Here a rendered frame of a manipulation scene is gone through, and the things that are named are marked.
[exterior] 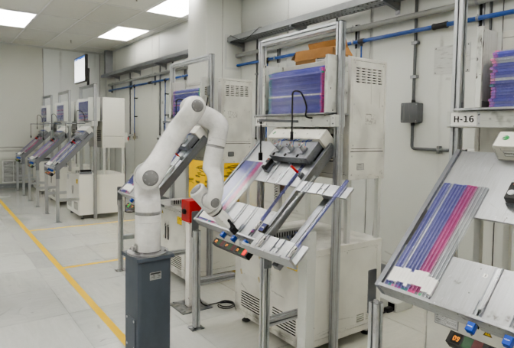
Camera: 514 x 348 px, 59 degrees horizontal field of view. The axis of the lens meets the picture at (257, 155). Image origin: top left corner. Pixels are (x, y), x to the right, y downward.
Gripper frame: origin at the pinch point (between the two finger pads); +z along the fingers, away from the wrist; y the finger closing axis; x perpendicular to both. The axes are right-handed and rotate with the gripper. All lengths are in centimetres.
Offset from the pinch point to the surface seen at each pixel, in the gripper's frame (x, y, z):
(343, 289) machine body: 22, 10, 80
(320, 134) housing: 73, 7, 1
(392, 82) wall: 213, -62, 74
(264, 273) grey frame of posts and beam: -7.6, 14.1, 21.3
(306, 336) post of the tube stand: -20, 36, 47
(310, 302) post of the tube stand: -7, 36, 37
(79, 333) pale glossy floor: -91, -95, 18
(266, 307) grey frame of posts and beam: -18.4, 13.2, 35.9
